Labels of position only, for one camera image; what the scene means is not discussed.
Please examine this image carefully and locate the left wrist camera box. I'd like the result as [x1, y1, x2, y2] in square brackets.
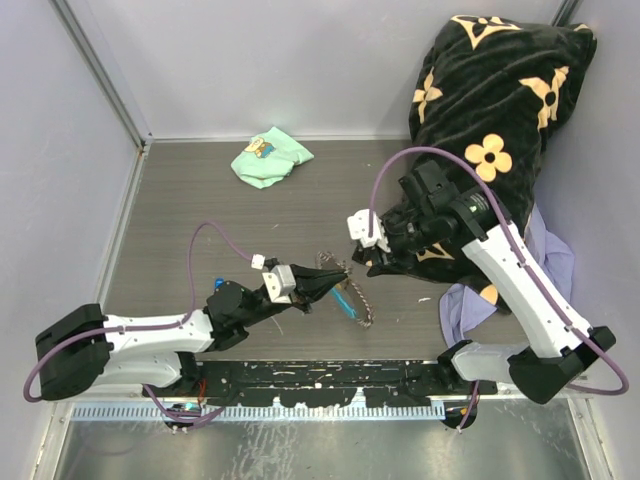
[262, 265, 297, 304]

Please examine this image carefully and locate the aluminium corner post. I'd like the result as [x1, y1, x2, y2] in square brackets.
[49, 0, 153, 149]

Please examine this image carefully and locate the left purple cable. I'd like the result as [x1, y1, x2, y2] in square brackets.
[23, 222, 259, 431]

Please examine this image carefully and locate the purple cable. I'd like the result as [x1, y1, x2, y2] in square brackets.
[23, 222, 259, 431]
[368, 145, 630, 431]

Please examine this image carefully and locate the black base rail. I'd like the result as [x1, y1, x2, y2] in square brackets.
[152, 360, 473, 408]

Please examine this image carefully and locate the black floral blanket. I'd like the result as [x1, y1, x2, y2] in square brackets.
[352, 13, 599, 315]

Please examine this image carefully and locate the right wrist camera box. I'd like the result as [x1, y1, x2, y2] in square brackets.
[347, 209, 391, 253]

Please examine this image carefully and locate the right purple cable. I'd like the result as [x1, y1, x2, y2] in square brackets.
[368, 145, 630, 431]

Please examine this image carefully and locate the lavender cloth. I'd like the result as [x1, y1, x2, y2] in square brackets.
[439, 205, 575, 347]

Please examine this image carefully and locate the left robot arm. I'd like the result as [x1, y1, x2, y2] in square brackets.
[33, 264, 348, 401]

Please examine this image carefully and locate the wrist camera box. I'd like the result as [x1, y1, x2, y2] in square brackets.
[262, 265, 297, 304]
[347, 209, 391, 253]

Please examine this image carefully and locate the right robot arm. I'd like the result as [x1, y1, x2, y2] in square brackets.
[347, 161, 616, 404]

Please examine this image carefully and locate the blue handled key ring organizer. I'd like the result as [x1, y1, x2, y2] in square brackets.
[315, 251, 375, 329]

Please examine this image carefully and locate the mint green cloth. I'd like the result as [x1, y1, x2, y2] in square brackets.
[230, 126, 314, 190]

